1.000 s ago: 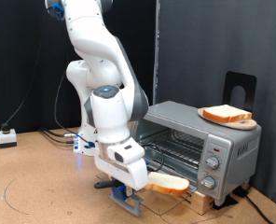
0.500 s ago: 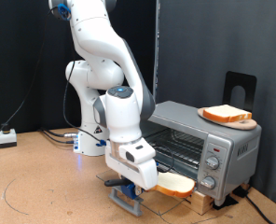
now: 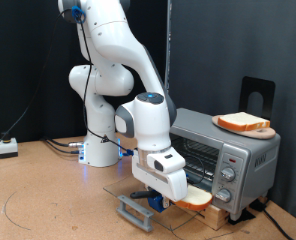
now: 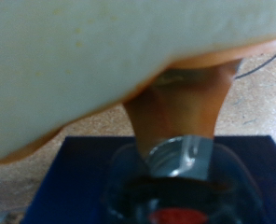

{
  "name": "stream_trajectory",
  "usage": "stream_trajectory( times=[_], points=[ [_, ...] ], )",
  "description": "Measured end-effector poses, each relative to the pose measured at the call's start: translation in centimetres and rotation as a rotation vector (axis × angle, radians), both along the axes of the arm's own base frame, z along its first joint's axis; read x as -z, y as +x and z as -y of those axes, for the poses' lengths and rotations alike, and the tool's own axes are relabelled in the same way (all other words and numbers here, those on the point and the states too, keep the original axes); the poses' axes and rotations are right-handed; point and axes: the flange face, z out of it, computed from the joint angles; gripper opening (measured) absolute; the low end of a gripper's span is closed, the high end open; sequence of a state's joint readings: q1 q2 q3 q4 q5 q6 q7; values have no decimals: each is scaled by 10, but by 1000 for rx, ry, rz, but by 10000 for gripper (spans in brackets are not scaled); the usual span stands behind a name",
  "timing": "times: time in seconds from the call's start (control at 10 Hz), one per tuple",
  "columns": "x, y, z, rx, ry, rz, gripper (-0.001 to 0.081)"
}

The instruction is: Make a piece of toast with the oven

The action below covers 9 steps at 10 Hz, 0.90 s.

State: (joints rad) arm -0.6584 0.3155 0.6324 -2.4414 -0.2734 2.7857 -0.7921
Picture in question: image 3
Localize white bread slice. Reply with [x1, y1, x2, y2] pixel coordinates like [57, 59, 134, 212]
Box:
[172, 184, 214, 212]
[217, 111, 271, 132]

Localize black oven power cable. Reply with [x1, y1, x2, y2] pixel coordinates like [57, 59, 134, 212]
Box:
[248, 198, 295, 240]

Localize vertical metal pole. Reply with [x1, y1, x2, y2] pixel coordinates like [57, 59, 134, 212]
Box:
[163, 0, 173, 94]

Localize robot base cables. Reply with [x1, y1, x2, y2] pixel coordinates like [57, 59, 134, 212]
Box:
[41, 135, 86, 156]

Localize silver oven temperature knob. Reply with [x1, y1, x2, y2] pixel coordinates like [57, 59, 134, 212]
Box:
[220, 167, 236, 183]

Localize wooden crate base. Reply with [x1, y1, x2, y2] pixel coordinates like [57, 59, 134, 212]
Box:
[184, 199, 231, 232]

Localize wire oven rack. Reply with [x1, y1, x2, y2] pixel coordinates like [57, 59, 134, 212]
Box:
[171, 136, 220, 184]

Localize small round wooden board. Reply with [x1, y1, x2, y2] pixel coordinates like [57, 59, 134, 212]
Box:
[211, 114, 277, 140]

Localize long black hanging cable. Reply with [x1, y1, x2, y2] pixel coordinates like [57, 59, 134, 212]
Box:
[0, 9, 72, 166]

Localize silver toaster oven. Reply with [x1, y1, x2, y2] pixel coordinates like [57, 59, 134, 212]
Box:
[167, 107, 282, 222]

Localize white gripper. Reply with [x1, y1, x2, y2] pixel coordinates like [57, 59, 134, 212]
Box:
[131, 146, 189, 209]

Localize black metal bookend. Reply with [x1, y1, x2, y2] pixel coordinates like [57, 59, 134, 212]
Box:
[239, 76, 276, 121]

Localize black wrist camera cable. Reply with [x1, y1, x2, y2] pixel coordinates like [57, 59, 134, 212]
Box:
[71, 6, 206, 186]

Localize glass oven door grey handle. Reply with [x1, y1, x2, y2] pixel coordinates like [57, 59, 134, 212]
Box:
[103, 176, 206, 233]

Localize silver oven timer knob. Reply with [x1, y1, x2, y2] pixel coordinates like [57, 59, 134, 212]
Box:
[216, 188, 232, 204]

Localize emergency stop button box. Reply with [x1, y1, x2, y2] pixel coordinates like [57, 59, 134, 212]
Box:
[0, 131, 19, 160]

